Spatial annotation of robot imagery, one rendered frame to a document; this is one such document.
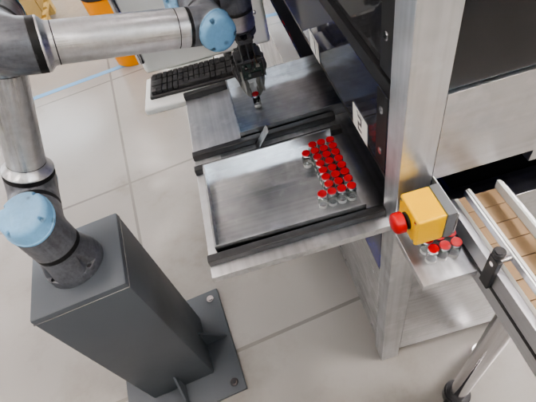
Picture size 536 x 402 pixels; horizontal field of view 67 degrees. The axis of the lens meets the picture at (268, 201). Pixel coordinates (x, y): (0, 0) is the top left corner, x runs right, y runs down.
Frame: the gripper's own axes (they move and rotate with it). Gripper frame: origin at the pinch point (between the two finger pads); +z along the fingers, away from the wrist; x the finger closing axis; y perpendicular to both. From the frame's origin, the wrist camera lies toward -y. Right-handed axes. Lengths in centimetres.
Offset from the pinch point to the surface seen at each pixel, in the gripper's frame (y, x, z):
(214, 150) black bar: 15.6, -14.9, 3.9
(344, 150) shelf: 27.4, 17.1, 5.1
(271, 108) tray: 3.4, 3.5, 5.2
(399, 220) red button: 60, 16, -8
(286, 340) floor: 36, -12, 94
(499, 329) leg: 75, 34, 20
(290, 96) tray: 0.5, 10.1, 5.1
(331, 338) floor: 41, 5, 93
